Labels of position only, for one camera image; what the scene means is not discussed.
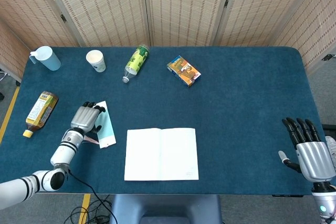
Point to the yellow floor tape strip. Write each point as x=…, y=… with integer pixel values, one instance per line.
x=9, y=112
x=84, y=208

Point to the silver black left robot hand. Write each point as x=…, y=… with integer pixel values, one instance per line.
x=84, y=119

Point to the woven bamboo folding screen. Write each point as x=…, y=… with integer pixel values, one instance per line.
x=183, y=9

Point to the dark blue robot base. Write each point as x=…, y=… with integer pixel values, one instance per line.
x=165, y=208

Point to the light blue plastic cup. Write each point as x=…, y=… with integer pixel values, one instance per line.
x=50, y=60

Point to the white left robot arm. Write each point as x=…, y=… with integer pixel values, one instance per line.
x=64, y=151

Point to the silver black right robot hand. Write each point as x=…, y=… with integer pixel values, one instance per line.
x=313, y=158

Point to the black flat object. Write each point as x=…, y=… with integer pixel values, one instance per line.
x=329, y=127

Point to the dark blue table cloth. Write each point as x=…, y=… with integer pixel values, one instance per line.
x=236, y=116

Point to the orange and blue snack box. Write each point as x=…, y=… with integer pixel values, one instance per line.
x=185, y=72

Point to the white lined notebook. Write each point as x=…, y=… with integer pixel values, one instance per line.
x=162, y=155

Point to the white shoe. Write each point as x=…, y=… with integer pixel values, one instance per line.
x=331, y=141

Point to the light blue bookmark with tassel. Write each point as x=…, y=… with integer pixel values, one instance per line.
x=107, y=132

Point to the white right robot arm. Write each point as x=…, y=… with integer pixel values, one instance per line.
x=324, y=203

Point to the tea bottle with yellow label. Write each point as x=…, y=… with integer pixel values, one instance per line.
x=42, y=108

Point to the clear bottle with green label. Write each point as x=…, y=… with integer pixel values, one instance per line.
x=136, y=61

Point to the white paper cup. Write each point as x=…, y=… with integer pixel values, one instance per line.
x=97, y=64

